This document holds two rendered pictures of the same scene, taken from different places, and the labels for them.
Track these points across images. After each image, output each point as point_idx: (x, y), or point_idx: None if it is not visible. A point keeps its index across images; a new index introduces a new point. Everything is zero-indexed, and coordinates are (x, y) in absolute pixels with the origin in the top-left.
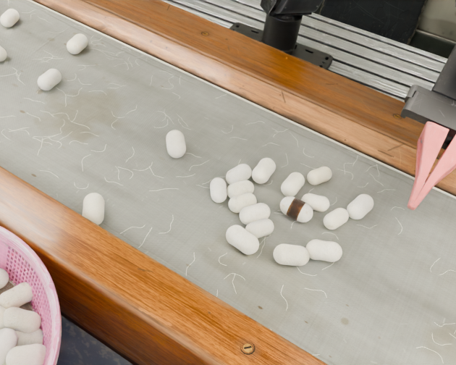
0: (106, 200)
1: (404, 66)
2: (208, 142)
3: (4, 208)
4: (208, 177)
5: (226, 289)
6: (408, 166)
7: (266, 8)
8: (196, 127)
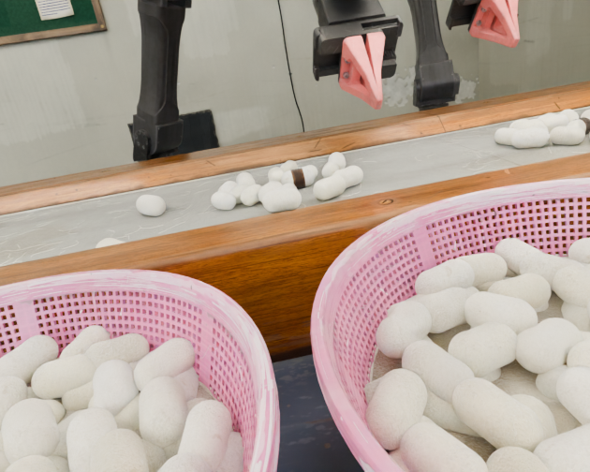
0: None
1: None
2: (177, 201)
3: None
4: (204, 208)
5: None
6: (335, 148)
7: (141, 156)
8: None
